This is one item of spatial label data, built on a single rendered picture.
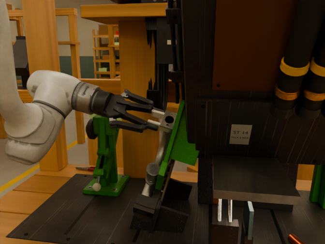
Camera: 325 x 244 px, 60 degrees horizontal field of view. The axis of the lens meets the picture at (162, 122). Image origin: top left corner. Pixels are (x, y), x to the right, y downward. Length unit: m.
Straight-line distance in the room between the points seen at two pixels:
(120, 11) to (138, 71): 0.23
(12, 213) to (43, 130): 0.37
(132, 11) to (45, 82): 0.36
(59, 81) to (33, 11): 0.46
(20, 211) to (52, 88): 0.44
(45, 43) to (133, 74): 0.37
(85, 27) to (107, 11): 10.93
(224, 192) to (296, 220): 0.44
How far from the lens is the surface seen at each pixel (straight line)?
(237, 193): 0.57
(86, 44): 11.90
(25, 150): 0.80
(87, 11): 1.03
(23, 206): 1.10
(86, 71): 11.93
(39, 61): 1.26
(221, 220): 0.71
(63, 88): 0.85
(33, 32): 1.27
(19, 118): 0.77
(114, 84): 1.22
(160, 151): 0.89
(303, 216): 1.01
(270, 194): 0.58
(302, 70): 0.52
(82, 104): 0.84
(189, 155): 0.74
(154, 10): 0.96
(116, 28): 11.41
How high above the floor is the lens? 1.39
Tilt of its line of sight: 14 degrees down
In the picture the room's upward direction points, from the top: straight up
